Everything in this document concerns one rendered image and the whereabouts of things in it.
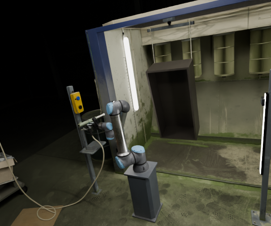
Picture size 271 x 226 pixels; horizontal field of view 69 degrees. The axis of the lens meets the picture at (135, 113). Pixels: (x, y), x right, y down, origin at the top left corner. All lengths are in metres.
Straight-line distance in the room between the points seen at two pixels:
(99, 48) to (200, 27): 1.82
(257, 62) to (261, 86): 0.58
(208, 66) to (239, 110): 1.03
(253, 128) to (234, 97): 0.65
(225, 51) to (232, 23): 0.43
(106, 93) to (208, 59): 2.23
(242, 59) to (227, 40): 0.60
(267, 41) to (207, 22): 0.96
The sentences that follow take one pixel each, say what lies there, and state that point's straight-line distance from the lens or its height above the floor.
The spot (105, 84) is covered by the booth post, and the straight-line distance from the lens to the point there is 2.85.
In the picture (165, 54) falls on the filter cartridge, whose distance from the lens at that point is 4.01.
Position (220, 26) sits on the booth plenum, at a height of 2.09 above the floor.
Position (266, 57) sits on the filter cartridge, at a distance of 3.85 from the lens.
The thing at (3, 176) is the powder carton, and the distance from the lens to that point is 3.66.
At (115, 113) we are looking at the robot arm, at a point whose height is 1.38.
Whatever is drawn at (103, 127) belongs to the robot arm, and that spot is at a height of 1.12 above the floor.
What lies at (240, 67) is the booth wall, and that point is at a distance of 4.23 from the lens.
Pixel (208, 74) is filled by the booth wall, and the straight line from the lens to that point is 4.26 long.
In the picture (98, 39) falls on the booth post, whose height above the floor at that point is 2.14.
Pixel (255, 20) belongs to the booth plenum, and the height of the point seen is 2.08.
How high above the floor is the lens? 1.99
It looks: 19 degrees down
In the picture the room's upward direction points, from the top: 9 degrees counter-clockwise
